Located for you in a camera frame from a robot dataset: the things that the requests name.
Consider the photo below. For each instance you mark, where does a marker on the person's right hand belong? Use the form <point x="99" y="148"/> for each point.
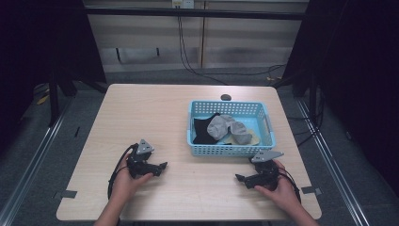
<point x="283" y="192"/>

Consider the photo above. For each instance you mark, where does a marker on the person's left hand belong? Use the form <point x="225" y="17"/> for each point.
<point x="125" y="185"/>

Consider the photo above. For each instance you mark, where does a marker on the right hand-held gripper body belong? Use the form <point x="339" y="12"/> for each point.
<point x="266" y="171"/>

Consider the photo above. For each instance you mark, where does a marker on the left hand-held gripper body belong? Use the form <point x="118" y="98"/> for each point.
<point x="140" y="160"/>

